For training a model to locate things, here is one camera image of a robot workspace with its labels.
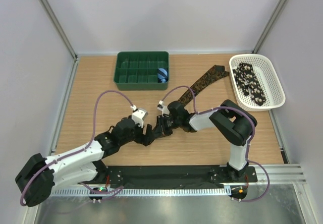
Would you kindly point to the rolled blue striped tie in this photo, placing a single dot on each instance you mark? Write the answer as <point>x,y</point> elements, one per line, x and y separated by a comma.
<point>162,75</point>

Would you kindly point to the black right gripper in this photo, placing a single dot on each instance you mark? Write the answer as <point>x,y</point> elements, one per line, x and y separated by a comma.
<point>161,129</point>

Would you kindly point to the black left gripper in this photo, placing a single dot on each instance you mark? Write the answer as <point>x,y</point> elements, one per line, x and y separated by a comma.
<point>143,138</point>

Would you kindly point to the white slotted cable duct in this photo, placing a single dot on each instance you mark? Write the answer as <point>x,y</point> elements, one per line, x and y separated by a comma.
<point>83,192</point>

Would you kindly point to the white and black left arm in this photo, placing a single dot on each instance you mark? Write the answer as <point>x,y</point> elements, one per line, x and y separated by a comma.
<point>41,175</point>

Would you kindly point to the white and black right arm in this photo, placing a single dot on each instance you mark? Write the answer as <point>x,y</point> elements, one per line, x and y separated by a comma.
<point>233,122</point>

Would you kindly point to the white perforated plastic basket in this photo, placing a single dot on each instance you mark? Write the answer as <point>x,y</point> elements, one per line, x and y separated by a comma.
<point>266,74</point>

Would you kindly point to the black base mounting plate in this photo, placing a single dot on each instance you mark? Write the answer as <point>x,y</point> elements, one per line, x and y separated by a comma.
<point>172,177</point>

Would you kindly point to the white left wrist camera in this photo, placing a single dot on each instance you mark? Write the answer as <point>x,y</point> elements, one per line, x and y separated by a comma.
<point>139,115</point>

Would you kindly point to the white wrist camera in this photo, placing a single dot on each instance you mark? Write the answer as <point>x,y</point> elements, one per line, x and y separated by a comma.
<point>163,108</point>
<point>139,115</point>

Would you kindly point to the black tie with gold keys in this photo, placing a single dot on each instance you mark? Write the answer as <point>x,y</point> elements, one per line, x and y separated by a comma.
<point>215,73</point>

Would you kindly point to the green divided organizer tray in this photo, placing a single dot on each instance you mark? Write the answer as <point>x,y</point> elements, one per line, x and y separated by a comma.
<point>137,70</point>

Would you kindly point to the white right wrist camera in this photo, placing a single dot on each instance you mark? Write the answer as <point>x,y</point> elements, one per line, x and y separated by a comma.
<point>163,108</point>

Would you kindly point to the black tie with white pattern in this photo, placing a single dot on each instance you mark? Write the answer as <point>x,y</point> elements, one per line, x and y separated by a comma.
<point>247,81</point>

